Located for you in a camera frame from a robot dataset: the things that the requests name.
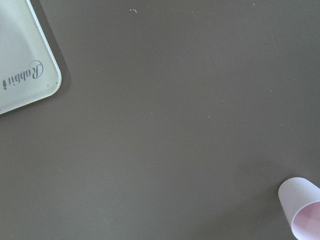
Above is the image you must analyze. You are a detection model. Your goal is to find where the pink plastic cup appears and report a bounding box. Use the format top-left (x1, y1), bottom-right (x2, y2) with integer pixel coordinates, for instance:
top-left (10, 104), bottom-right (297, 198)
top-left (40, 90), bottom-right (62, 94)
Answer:
top-left (278, 177), bottom-right (320, 240)

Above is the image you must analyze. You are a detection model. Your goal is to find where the cream plastic tray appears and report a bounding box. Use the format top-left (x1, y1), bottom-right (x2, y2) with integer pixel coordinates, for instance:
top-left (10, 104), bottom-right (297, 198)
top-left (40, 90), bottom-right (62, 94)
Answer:
top-left (0, 0), bottom-right (62, 114)

